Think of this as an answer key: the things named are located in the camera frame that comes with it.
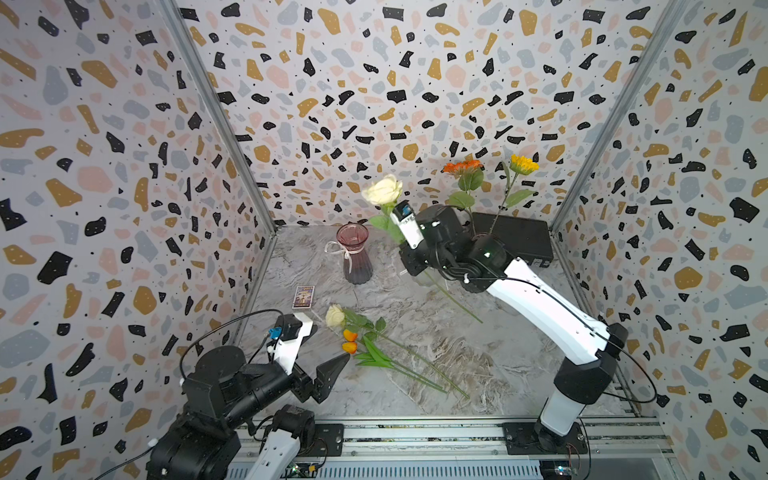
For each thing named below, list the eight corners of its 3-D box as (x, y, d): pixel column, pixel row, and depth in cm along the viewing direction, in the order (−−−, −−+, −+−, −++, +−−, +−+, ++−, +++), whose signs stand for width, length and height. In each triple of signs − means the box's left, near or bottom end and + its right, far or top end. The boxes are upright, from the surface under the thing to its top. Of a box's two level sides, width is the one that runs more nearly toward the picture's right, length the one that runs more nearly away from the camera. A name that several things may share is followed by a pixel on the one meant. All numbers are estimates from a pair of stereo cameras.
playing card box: (293, 308, 101) (291, 304, 98) (298, 289, 105) (296, 285, 103) (310, 308, 101) (309, 304, 99) (315, 289, 105) (313, 285, 103)
